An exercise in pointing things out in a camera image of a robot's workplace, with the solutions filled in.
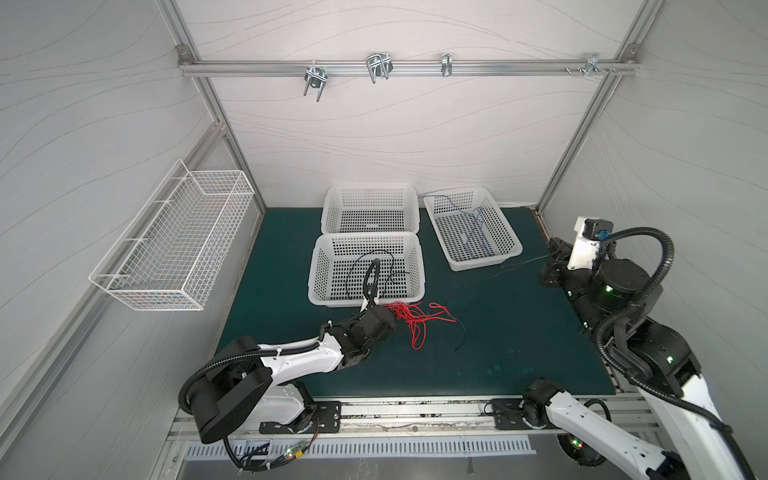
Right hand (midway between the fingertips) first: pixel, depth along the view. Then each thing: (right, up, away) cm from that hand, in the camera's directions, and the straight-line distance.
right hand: (563, 233), depth 58 cm
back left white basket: (-43, +10, +60) cm, 75 cm away
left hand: (-37, -23, +29) cm, 52 cm away
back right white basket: (-3, +2, +56) cm, 56 cm away
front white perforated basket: (-53, -9, +46) cm, 70 cm away
